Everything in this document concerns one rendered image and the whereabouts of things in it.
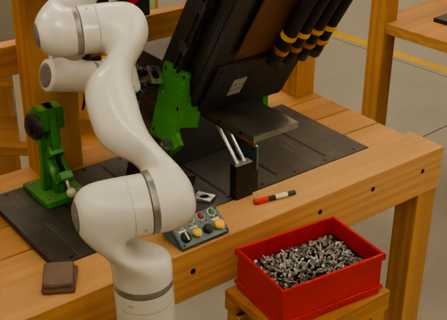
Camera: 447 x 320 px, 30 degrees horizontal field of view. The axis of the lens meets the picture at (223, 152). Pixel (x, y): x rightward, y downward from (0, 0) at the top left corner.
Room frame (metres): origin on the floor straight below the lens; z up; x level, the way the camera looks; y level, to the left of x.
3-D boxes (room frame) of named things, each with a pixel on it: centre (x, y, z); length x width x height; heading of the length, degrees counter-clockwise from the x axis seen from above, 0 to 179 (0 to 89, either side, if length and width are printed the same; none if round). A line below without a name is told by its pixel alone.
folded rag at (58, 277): (1.64, 0.39, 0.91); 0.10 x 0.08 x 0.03; 6
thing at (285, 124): (2.17, -0.02, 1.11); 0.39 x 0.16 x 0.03; 38
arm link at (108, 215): (1.35, 0.19, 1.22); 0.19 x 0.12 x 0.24; 110
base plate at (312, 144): (2.20, 0.10, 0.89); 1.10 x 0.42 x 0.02; 128
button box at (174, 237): (1.85, 0.07, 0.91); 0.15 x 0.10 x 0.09; 128
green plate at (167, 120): (2.11, 0.12, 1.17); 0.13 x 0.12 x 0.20; 128
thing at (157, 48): (2.38, 0.10, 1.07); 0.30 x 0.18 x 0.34; 128
